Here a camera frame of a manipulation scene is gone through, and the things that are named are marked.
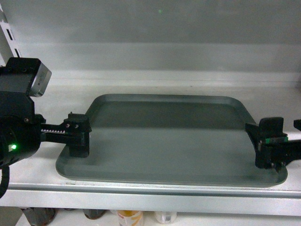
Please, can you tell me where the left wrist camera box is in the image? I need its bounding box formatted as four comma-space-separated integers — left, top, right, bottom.
0, 57, 52, 97

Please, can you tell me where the grey rectangular serving tray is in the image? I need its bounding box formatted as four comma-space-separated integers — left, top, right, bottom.
56, 94, 288, 187

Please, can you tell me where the orange juice bottle right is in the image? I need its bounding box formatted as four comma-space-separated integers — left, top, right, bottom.
154, 211, 177, 224

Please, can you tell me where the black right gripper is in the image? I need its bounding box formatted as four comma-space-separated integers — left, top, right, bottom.
245, 117, 301, 169

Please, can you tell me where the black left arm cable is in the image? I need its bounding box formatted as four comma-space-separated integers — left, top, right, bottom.
0, 164, 10, 199

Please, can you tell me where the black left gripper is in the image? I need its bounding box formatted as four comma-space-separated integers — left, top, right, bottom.
0, 91, 91, 168

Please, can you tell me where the dark soy sauce bottle middle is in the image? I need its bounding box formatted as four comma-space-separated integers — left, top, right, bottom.
83, 209, 106, 220

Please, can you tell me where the perforated shelf upright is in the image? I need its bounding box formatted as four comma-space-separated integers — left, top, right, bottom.
0, 6, 22, 66

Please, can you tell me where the white upper shelf board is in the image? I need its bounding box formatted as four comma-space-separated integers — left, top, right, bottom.
0, 69, 301, 216

